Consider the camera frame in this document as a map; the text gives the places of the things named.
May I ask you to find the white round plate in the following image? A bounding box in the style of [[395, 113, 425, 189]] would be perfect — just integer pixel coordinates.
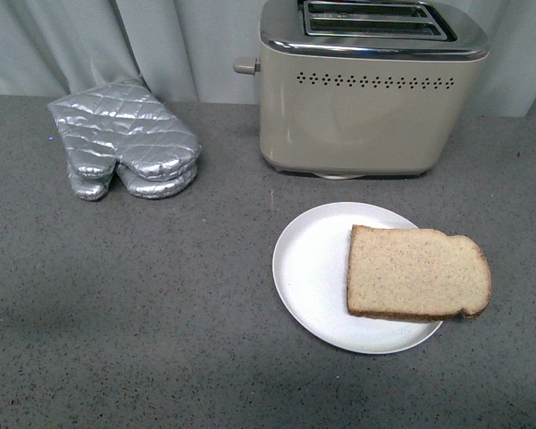
[[272, 202, 442, 355]]

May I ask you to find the brown bread slice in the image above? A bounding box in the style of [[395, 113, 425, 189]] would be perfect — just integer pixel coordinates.
[[347, 225, 491, 321]]

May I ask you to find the beige two-slot toaster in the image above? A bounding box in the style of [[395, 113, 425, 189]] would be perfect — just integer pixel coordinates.
[[233, 1, 489, 177]]

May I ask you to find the upper silver quilted oven mitt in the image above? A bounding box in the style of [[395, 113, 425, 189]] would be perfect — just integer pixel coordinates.
[[48, 80, 201, 181]]

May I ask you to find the silver quilted oven mitt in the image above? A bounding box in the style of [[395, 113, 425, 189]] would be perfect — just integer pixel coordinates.
[[67, 164, 197, 201], [48, 80, 201, 181]]

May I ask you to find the lower silver quilted oven mitt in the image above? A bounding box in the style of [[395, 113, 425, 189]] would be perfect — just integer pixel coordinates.
[[67, 164, 197, 201]]

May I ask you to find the grey curtain backdrop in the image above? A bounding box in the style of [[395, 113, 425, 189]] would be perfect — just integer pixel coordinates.
[[0, 1, 536, 117]]

